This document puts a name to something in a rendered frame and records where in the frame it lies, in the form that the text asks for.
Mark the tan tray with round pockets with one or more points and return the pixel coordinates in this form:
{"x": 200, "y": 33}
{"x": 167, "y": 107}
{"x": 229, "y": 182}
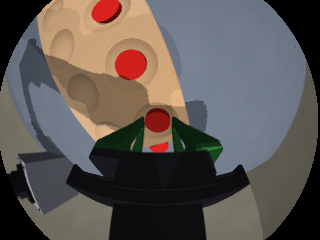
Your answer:
{"x": 81, "y": 54}

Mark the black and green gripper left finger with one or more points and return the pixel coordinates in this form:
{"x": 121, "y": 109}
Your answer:
{"x": 123, "y": 138}

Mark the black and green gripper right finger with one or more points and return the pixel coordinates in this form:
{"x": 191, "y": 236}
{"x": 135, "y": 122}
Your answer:
{"x": 194, "y": 140}

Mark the red disc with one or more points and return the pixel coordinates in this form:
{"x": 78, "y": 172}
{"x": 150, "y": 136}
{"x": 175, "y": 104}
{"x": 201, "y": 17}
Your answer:
{"x": 130, "y": 64}
{"x": 159, "y": 147}
{"x": 157, "y": 120}
{"x": 106, "y": 11}

